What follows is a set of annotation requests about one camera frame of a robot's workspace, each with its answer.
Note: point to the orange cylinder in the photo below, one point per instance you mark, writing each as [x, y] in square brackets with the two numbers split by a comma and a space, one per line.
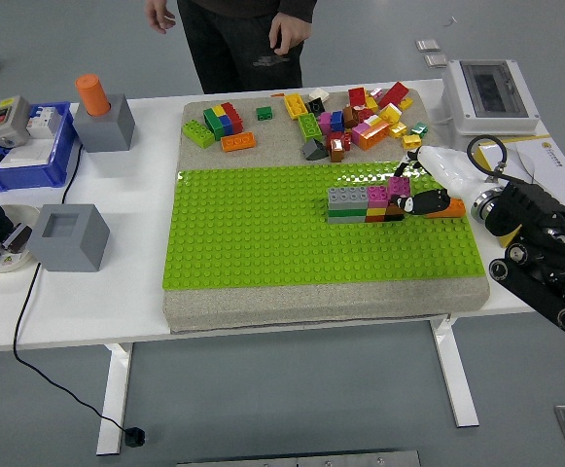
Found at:
[92, 95]

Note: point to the blue plastic bin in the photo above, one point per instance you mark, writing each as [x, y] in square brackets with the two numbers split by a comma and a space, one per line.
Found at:
[29, 176]

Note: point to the white table leg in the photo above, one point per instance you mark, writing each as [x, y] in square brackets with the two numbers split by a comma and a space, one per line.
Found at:
[454, 374]
[114, 399]

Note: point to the white electrical enclosure box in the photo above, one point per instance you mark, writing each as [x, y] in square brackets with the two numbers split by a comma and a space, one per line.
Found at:
[486, 97]

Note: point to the long grey toy brick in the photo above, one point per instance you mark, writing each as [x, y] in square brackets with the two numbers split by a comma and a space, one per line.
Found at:
[347, 194]

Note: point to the white flat panel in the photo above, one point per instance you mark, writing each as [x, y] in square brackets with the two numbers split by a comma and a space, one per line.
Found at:
[24, 155]

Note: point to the dark grey sloped brick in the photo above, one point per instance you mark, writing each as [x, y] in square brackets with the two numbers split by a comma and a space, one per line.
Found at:
[315, 150]

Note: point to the magenta toy brick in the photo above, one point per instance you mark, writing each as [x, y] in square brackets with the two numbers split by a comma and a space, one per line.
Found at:
[377, 194]
[325, 122]
[399, 186]

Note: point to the grey-brown foam mat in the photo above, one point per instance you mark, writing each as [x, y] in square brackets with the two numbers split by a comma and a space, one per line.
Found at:
[311, 306]

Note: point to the person's right hand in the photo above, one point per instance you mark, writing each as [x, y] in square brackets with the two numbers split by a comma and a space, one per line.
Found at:
[160, 14]

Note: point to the green studded baseplate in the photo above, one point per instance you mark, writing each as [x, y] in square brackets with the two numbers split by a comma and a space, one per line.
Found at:
[262, 233]

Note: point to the person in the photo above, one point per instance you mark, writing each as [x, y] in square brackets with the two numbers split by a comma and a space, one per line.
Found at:
[233, 44]

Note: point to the yellow and white cardboard box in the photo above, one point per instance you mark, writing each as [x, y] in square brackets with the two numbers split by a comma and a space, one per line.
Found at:
[544, 155]

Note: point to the large orange toy brick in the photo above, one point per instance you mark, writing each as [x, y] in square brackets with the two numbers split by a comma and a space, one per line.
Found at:
[375, 134]

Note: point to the white circuit breaker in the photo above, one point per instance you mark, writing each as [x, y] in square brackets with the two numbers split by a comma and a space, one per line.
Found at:
[44, 121]

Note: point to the long orange toy brick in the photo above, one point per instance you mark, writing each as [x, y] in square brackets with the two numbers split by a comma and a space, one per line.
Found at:
[454, 209]
[238, 141]

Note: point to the brown toy brick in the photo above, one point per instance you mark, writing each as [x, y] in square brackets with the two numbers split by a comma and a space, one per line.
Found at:
[391, 209]
[337, 154]
[350, 117]

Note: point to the grey switch box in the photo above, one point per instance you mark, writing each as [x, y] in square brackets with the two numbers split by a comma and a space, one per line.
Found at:
[7, 119]

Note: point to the silver floor plate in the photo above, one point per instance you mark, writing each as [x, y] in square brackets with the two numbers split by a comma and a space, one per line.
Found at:
[428, 45]
[436, 60]

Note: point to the person's left hand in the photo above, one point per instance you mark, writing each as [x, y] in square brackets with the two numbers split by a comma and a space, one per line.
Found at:
[289, 34]

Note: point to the long grey metal plate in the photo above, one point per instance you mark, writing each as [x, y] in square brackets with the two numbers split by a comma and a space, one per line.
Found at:
[299, 458]

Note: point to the long yellow toy brick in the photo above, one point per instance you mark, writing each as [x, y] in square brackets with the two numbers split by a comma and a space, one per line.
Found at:
[295, 105]

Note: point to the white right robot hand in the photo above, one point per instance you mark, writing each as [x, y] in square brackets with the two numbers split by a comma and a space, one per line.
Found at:
[452, 170]

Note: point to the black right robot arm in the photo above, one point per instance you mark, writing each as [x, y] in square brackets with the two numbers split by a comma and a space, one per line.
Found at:
[530, 209]

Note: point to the long lime toy brick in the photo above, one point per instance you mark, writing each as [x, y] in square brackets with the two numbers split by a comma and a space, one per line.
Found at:
[197, 132]

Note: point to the grey cube socket block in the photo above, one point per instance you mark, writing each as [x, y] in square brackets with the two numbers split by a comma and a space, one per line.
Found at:
[75, 245]
[109, 126]

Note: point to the small brown white component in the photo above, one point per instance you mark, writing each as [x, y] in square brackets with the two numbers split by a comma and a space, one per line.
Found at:
[17, 238]

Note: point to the small pink toy brick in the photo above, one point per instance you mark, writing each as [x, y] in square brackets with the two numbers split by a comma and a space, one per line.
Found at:
[376, 92]

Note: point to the yellow and white brick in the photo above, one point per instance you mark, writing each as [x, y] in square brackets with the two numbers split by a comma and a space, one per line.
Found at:
[389, 113]

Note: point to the long red toy brick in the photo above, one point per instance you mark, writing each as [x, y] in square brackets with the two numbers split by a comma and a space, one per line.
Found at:
[393, 95]

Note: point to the dark red toy brick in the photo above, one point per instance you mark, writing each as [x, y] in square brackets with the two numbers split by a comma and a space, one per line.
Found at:
[334, 141]

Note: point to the black toy brick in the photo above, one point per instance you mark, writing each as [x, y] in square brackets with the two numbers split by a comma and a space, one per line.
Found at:
[393, 218]
[316, 107]

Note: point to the small green toy brick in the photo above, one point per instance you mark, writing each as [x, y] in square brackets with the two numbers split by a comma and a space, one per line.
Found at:
[264, 114]

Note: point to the blue toy brick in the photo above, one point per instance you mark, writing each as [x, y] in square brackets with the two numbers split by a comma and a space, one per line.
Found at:
[226, 124]
[337, 121]

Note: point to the white toy brick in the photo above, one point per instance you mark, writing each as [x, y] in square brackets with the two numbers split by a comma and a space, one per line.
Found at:
[320, 95]

